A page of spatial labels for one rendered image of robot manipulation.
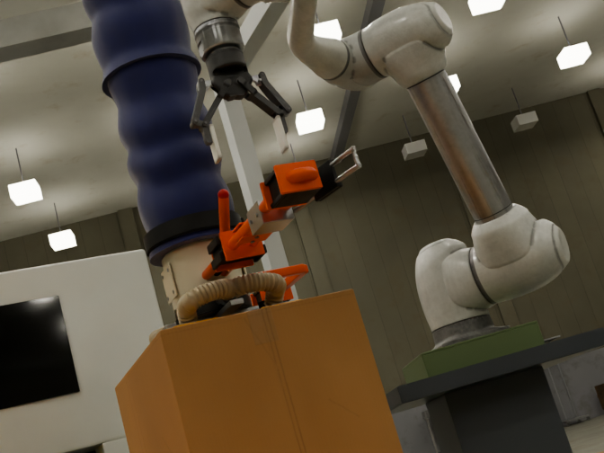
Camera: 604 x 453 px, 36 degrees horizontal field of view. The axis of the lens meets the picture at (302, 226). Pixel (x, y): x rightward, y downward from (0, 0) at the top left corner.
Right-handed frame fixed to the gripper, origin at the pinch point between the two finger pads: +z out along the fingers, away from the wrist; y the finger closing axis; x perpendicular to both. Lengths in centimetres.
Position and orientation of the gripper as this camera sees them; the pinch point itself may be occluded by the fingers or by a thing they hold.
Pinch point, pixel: (251, 150)
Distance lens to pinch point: 175.3
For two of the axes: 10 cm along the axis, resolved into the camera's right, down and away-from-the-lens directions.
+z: 2.8, 9.3, -2.5
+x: 3.2, -3.3, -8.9
